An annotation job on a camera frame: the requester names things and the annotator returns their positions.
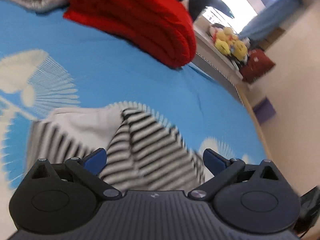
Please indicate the blue printed bed sheet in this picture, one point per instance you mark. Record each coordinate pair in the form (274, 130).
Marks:
(125, 75)

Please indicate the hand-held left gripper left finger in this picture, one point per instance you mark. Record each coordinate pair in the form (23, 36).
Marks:
(96, 158)

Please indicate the black white striped hooded top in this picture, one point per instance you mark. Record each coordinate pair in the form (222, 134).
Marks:
(147, 145)

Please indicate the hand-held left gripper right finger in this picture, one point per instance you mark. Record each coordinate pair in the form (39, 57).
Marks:
(215, 162)

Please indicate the purple box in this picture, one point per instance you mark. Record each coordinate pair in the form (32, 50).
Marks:
(265, 110)

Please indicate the dark red cushion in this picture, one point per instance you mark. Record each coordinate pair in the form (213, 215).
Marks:
(257, 65)

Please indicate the red folded blanket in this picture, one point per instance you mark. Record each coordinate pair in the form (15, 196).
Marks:
(140, 17)

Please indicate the blue curtain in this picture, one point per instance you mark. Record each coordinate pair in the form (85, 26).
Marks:
(272, 17)

